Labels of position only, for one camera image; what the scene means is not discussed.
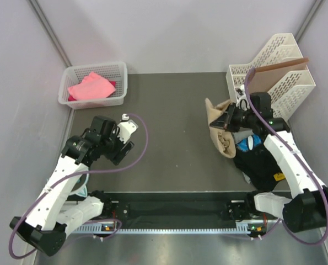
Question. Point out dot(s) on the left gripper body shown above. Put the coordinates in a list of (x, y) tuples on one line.
[(112, 146)]

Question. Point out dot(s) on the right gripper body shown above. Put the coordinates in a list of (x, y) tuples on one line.
[(241, 118)]

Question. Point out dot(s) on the beige t shirt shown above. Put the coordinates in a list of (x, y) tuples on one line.
[(222, 140)]

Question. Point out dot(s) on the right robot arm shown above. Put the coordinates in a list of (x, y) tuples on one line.
[(301, 199)]

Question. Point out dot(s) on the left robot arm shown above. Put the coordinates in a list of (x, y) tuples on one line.
[(43, 225)]

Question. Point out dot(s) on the grey t shirt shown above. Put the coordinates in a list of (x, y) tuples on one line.
[(239, 136)]

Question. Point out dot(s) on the black graphic t shirt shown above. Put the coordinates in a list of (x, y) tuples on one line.
[(257, 164)]

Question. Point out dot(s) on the brown cardboard sheet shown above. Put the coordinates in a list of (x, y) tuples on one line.
[(262, 79)]

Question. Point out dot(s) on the teal headphones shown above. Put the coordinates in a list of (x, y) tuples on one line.
[(80, 187)]

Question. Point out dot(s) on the white plastic basket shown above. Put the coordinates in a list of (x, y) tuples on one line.
[(92, 86)]

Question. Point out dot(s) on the pink folded t shirt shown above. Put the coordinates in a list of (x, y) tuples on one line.
[(92, 87)]

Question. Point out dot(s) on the white file organizer rack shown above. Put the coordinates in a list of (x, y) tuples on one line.
[(288, 91)]

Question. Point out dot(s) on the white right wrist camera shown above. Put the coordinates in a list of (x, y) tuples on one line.
[(241, 102)]

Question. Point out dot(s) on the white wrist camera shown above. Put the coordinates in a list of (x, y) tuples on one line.
[(241, 102), (127, 127)]

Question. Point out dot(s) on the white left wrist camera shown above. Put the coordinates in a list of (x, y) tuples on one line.
[(127, 127)]

